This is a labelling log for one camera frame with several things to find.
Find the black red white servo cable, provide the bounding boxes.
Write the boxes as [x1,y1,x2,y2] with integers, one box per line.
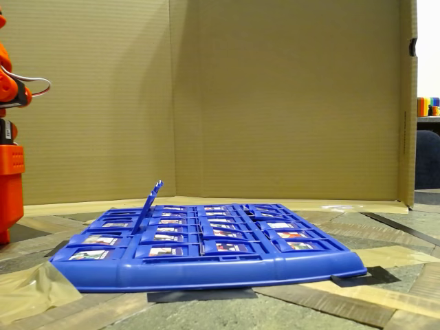
[3,68,52,99]

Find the crumpled brown packing tape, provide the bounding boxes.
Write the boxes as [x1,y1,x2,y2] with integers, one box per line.
[0,260,83,326]

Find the grey table top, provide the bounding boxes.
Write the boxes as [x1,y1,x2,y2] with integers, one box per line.
[417,115,440,131]

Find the brown cardboard box wall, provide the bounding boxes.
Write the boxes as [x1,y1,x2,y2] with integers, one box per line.
[0,0,419,218]

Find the rainbow striped object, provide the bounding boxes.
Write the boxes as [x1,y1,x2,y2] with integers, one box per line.
[417,96,440,117]

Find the blue tile Madame Vine card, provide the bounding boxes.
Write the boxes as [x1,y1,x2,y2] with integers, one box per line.
[199,210,245,218]

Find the blue tile Mr Mist card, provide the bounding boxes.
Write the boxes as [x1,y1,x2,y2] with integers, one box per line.
[257,219,310,230]

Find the blue tile Atlantia card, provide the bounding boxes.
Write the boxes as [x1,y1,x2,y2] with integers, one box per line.
[148,225,199,234]

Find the blue tile Ultrasonic card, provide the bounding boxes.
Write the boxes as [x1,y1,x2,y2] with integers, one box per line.
[201,240,267,257]

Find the blue tile Gizmo card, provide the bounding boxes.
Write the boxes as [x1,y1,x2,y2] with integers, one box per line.
[247,208,292,215]

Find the blue tile Robo-Joe card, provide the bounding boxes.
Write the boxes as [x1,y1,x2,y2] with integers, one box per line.
[101,213,144,221]

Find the blue tile Safeguard card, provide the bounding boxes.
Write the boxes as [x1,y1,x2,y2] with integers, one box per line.
[201,228,257,241]

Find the blue tile Swapshift card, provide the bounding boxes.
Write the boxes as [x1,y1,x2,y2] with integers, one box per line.
[273,238,343,254]

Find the blue tile shiny pale card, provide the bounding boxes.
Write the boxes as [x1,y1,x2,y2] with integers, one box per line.
[134,243,199,259]

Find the long black tape strip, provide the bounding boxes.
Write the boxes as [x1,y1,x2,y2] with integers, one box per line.
[360,211,440,249]

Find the blue tile Thunderbrock card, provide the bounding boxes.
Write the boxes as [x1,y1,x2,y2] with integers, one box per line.
[201,222,252,230]

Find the blue tile Leo portrait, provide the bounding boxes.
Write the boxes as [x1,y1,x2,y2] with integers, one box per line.
[131,179,165,237]

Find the blue tile Glance card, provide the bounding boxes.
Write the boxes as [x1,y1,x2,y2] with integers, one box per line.
[199,205,241,212]

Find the blue tile Ice Light card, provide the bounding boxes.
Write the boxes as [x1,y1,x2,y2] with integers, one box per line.
[200,217,248,224]

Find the blue tile Eric Eagle card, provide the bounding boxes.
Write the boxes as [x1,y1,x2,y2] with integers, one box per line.
[153,218,199,226]

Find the blue tile Rumbler card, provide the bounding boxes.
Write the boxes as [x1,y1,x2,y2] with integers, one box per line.
[264,228,326,241]

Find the blue Guess Who game board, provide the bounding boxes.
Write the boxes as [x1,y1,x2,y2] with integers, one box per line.
[49,202,369,294]

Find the dark blue chair back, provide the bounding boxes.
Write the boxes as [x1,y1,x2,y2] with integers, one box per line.
[415,129,440,190]

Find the flat brown packing tape piece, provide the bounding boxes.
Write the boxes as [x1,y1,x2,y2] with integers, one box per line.
[353,245,440,272]

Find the blue tile Zap card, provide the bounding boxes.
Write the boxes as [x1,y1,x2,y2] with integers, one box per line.
[155,212,199,219]

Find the blue tile Sir Stretch card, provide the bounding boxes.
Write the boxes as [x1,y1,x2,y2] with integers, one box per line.
[141,230,199,243]

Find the blue tile Snapshot card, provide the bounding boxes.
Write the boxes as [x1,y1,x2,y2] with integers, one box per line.
[252,212,300,221]

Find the blue tile Shadow Ninja card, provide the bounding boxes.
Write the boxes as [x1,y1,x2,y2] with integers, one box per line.
[70,232,133,247]

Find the blue tile Raphael Incredibug card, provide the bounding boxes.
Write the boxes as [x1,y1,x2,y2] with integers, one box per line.
[56,244,127,264]

